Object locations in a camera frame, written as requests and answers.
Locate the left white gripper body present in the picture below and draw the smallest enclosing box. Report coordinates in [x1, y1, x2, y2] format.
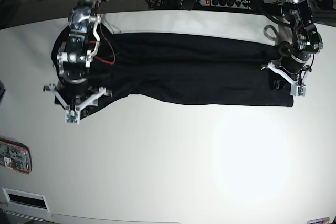
[261, 57, 312, 97]

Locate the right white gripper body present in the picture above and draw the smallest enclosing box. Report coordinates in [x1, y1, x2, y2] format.
[43, 71, 112, 124]

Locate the black T-shirt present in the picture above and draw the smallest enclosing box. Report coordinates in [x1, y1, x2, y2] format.
[51, 23, 294, 121]

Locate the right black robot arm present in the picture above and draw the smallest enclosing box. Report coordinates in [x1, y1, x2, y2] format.
[43, 0, 114, 124]

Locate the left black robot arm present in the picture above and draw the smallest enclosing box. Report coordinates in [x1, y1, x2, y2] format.
[256, 0, 323, 97]

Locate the white power strip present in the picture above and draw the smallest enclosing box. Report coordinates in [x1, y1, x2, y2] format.
[199, 0, 252, 10]

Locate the sticker at bottom right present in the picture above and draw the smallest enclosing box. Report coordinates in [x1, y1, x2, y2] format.
[307, 217, 330, 224]

